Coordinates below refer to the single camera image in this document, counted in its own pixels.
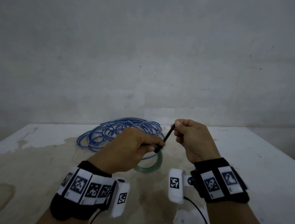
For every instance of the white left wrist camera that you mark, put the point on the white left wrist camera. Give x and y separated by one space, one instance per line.
119 198

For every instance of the person's right hand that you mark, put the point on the person's right hand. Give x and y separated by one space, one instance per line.
196 140

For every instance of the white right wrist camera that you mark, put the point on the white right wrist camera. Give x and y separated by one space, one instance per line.
176 184

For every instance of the person's left hand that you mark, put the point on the person's left hand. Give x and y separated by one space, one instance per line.
124 152

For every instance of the black left wristband with markers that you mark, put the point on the black left wristband with markers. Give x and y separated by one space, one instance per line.
80 191

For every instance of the black right wristband with markers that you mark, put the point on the black right wristband with markers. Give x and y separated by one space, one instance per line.
221 182

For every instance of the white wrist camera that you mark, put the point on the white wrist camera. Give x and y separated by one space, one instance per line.
176 184
119 198

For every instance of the black wristband with markers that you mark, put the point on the black wristband with markers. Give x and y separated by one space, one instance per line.
80 191
221 182

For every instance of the single black zip tie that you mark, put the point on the single black zip tie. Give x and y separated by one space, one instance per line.
167 136

